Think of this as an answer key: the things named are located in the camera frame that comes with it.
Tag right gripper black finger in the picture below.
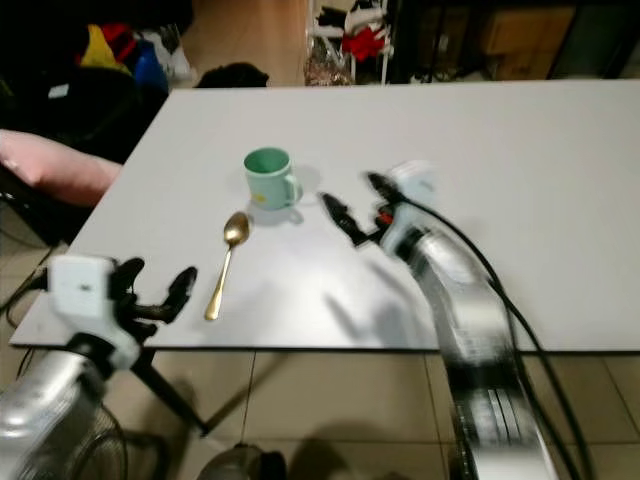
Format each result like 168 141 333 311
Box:
319 193 373 247
366 172 407 208

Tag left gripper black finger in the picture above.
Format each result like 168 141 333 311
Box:
111 257 148 301
163 265 200 322

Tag gold metal spoon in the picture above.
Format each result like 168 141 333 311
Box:
204 211 252 322

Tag green ceramic mug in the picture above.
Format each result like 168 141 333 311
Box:
243 147 304 211

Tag black table leg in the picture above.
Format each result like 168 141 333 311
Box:
132 352 213 438

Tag pink cushion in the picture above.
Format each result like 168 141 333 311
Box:
0 130 123 209

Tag red cloth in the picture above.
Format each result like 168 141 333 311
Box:
339 24 388 63

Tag black armchair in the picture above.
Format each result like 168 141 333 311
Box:
0 55 173 246

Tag black chair back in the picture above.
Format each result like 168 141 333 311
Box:
195 62 270 90

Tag grey robot foot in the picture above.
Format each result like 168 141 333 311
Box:
196 444 288 480

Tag blue container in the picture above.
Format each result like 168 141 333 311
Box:
131 42 170 92

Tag brown cardboard box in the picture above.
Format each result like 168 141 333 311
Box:
478 4 577 57

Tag yellow cloth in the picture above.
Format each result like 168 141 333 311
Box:
81 24 129 72

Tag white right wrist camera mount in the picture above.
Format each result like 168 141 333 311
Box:
382 160 449 253

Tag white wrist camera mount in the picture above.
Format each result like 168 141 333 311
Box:
382 160 449 253
48 254 126 346

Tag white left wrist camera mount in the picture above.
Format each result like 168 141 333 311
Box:
48 254 126 346

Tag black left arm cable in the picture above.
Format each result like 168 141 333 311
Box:
0 270 53 306

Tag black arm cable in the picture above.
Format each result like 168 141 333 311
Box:
405 196 593 480
0 270 53 306

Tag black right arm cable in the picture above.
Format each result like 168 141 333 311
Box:
405 196 593 480

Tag wire floor fan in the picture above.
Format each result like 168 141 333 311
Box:
75 398 161 480

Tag white wire rack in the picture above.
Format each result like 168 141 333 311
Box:
307 0 394 87

